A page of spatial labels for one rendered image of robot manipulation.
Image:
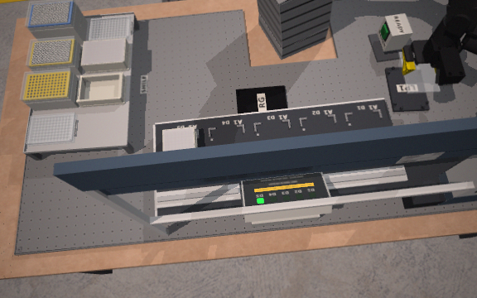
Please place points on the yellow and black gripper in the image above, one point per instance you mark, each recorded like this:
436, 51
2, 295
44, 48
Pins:
416, 47

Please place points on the black flat square pad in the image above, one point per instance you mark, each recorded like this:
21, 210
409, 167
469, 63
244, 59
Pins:
261, 99

